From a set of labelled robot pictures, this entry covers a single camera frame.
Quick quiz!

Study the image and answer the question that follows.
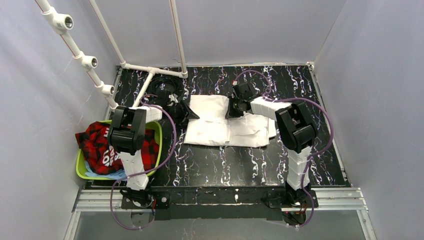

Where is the white cloth sheet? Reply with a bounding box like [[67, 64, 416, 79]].
[[183, 95, 277, 148]]

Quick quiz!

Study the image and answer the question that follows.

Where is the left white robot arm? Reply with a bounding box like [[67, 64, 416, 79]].
[[107, 90, 200, 205]]

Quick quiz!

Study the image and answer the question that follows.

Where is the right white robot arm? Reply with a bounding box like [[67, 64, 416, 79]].
[[226, 83, 318, 207]]

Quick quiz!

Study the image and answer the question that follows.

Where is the blue cloth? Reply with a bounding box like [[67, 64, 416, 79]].
[[84, 161, 128, 182]]

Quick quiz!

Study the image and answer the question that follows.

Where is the red black plaid cloth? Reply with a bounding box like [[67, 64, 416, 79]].
[[75, 121, 161, 176]]

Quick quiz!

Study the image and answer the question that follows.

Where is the green plastic basket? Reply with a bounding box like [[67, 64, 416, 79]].
[[75, 119, 164, 181]]

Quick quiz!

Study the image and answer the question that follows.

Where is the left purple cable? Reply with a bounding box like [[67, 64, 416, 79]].
[[109, 94, 178, 231]]

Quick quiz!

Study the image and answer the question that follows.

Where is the purple cable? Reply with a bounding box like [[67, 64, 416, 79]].
[[109, 94, 178, 231], [233, 70, 335, 229]]

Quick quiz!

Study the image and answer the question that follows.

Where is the black coiled cable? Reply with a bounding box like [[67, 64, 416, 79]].
[[149, 75, 184, 100]]

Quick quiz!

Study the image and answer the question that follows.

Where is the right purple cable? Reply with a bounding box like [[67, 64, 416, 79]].
[[233, 70, 335, 229]]

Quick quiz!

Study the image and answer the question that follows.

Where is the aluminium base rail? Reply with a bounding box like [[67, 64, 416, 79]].
[[64, 187, 377, 240]]

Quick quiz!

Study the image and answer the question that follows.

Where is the white PVC pipe frame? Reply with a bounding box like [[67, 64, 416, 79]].
[[34, 0, 189, 110]]

